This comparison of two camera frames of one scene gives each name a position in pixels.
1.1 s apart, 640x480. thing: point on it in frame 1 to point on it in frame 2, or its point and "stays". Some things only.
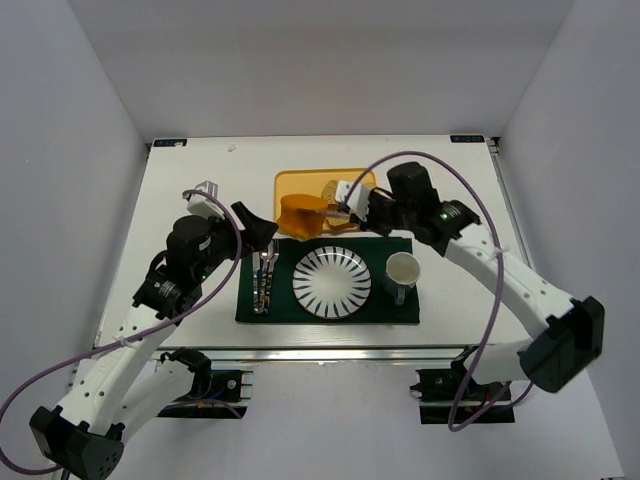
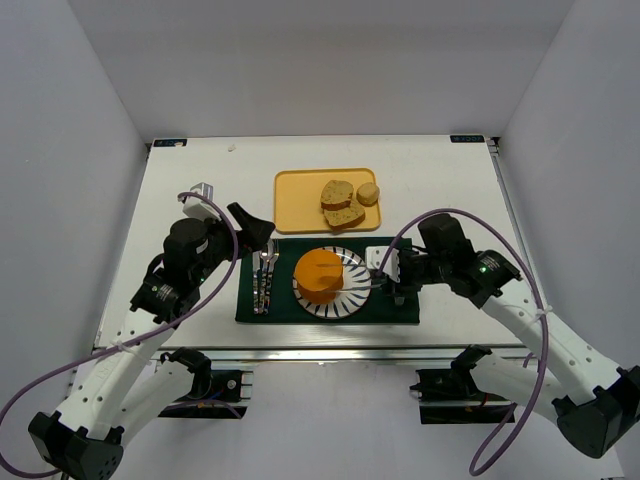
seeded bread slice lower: [339, 223] stays
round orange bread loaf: [301, 215] to [319, 275]
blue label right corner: [467, 139] stays
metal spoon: [255, 280] stays
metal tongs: [335, 213] to [347, 265]
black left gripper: [239, 230] stays
